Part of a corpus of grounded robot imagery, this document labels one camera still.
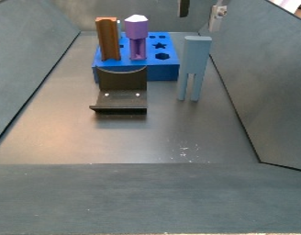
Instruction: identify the small light blue peg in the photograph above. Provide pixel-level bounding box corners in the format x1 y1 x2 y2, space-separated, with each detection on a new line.
116 19 121 39

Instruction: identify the purple hexagon peg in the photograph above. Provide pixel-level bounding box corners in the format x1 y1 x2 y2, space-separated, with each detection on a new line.
125 15 148 61

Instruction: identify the light blue square-circle peg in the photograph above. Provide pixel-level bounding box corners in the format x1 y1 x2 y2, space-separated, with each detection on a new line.
177 36 212 102

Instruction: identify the black curved holder stand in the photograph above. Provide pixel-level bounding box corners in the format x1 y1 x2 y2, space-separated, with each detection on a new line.
89 66 148 115

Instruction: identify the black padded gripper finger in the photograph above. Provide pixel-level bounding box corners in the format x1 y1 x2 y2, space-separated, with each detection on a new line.
178 0 189 17

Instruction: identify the brown tall peg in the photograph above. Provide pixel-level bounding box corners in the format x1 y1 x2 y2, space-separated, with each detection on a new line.
96 17 121 61

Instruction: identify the blue shape sorter board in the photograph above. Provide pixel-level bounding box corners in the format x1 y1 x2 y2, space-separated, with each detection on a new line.
92 32 180 81

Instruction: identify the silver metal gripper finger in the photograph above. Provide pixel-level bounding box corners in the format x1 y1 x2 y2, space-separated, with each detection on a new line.
208 0 228 32

